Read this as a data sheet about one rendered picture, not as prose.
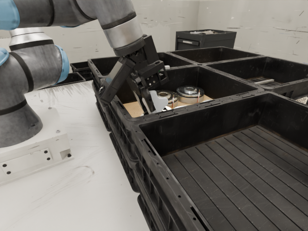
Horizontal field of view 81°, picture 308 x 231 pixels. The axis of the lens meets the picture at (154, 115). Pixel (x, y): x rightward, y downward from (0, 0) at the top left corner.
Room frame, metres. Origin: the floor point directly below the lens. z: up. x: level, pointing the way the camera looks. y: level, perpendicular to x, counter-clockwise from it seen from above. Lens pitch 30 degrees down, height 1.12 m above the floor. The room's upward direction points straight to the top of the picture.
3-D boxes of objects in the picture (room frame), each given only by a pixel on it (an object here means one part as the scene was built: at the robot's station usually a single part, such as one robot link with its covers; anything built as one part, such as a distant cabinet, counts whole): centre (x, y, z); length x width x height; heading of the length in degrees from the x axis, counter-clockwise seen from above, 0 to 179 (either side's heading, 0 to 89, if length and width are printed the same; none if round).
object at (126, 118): (0.52, -0.07, 0.92); 0.40 x 0.30 x 0.02; 115
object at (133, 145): (0.52, -0.07, 0.87); 0.40 x 0.30 x 0.11; 115
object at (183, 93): (0.63, -0.13, 0.86); 0.10 x 0.10 x 0.01
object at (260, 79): (0.69, -0.43, 0.87); 0.40 x 0.30 x 0.11; 115
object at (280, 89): (0.69, -0.43, 0.92); 0.40 x 0.30 x 0.02; 115
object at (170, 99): (0.59, -0.03, 0.86); 0.10 x 0.10 x 0.01
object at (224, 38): (2.47, -0.65, 0.45); 0.60 x 0.45 x 0.90; 123
